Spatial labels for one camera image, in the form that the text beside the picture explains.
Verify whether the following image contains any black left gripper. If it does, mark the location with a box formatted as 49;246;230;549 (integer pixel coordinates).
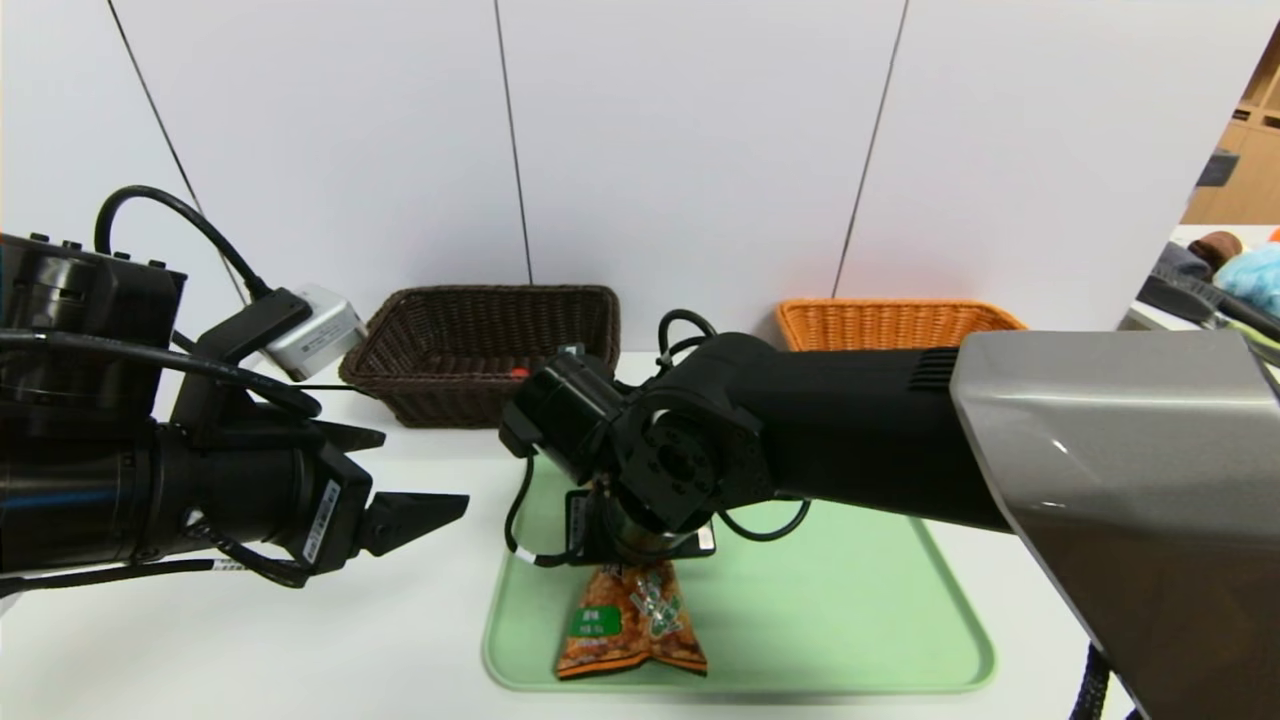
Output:
150;418;470;576

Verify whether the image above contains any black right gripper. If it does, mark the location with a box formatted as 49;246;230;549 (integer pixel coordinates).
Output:
564;489;716;567

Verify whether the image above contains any orange snack bag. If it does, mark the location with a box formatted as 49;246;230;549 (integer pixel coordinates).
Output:
555;560;708;681

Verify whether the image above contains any dark brown wicker basket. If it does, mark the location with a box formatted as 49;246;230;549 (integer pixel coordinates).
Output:
339;286;621;429

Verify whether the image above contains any orange wicker basket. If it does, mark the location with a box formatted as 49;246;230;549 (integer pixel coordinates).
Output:
778;298;1028;353

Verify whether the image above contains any light green plastic tray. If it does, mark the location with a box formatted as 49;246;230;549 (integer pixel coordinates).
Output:
482;440;996;693

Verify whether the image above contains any white side table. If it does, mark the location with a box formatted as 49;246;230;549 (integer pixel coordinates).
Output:
1120;225;1280;346

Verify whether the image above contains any black flat tray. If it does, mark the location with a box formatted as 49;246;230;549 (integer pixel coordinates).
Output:
1135;272;1280;343

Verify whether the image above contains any brown round item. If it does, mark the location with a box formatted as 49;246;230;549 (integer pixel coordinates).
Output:
1186;231;1242;273

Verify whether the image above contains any light blue fluffy item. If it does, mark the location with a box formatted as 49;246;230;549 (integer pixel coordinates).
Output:
1212;243;1280;319

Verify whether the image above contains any wooden cabinet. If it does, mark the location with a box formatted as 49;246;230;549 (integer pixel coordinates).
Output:
1180;20;1280;226

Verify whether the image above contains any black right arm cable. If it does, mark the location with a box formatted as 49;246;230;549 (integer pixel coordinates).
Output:
503;455;591;569

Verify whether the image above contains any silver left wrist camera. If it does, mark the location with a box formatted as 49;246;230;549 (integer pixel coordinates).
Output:
265;285;369;382

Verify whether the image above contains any black right camera cable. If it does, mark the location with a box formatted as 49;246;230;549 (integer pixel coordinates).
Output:
657;308;719;373

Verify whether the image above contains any black camera cable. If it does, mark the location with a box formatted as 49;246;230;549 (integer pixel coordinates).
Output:
95;185;273;301
657;308;719;373

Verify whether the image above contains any black left arm looped cable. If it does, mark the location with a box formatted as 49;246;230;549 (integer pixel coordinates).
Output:
0;330;323;419

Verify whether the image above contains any black left camera cable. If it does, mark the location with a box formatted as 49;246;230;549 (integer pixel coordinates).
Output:
95;185;273;301

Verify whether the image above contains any black braided hose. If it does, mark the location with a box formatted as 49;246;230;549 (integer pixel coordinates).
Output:
1068;645;1113;720

